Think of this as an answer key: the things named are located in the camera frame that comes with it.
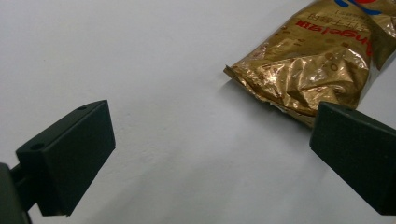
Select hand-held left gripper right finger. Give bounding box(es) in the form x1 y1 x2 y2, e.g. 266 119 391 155
309 101 396 217

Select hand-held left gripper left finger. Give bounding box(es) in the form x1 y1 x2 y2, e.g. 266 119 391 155
9 99 117 217

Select gold foil packet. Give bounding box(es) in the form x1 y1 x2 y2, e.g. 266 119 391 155
223 0 396 129

